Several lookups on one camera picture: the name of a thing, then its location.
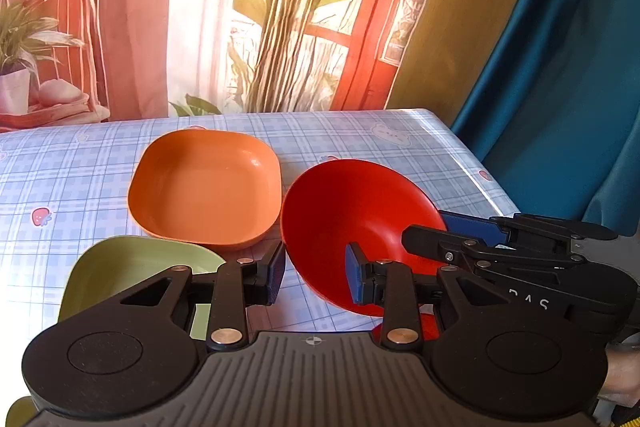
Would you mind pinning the olive yellow curtain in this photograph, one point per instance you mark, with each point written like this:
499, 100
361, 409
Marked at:
465, 7

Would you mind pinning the green dish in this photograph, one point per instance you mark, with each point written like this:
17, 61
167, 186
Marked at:
17, 413

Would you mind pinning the blue curtain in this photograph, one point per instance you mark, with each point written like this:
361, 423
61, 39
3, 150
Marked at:
565, 82

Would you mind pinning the red bowl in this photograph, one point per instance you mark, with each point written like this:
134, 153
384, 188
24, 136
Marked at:
345, 217

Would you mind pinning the red dish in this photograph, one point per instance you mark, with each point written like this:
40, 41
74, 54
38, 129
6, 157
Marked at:
430, 324

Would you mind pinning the person's right forearm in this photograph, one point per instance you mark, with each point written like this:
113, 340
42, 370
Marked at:
622, 377

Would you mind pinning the blue checked tablecloth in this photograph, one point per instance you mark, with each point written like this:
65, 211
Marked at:
75, 167

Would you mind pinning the green square plate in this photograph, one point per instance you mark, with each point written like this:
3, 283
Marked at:
130, 267

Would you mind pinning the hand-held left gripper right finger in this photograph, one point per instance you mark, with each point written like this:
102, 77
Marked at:
356, 278

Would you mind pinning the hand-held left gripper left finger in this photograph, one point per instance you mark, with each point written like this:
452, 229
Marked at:
275, 276

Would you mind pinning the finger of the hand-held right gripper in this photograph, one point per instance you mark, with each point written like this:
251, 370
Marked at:
425, 241
467, 227

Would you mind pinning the printed backdrop cloth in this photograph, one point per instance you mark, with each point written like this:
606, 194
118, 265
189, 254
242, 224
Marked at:
200, 7

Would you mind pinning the orange square plate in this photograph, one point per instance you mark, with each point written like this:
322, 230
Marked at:
205, 192

